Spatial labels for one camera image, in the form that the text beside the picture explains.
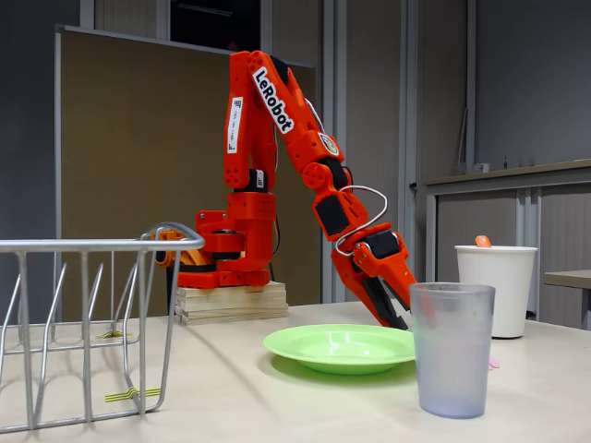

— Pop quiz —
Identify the green plastic plate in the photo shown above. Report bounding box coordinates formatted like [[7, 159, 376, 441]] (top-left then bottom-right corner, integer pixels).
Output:
[[262, 323, 416, 376]]

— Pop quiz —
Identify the clear grey plastic tumbler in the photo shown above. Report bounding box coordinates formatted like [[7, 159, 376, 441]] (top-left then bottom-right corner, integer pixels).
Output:
[[408, 281, 497, 420]]

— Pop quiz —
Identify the grey low cabinet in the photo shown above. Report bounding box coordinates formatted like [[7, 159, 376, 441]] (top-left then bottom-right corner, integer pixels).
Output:
[[422, 159, 591, 331]]

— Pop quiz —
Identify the white paper cup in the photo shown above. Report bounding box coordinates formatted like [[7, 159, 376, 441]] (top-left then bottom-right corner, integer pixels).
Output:
[[453, 245, 539, 340]]

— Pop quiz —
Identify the grey leaning tube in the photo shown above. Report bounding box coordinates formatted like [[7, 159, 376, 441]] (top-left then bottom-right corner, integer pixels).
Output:
[[454, 106, 470, 174]]

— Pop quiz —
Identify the wooden base block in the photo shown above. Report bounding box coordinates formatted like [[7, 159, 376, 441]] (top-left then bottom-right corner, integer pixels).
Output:
[[175, 281, 290, 327]]

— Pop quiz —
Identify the grey side table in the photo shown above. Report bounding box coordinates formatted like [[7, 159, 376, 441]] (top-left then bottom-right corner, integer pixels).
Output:
[[543, 269, 591, 331]]

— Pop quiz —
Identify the light orange table clamp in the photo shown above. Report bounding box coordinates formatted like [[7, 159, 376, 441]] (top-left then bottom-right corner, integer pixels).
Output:
[[140, 228, 218, 278]]

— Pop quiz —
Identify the brown partition board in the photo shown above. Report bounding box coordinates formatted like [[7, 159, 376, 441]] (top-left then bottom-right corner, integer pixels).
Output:
[[54, 25, 320, 319]]

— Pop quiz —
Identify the white servo cable loop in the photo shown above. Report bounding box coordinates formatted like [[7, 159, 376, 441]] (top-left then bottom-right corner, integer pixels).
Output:
[[335, 185, 389, 257]]

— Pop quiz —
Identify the metal wire dish rack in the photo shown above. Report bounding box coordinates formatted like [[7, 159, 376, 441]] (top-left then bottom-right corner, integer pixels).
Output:
[[0, 221, 206, 435]]

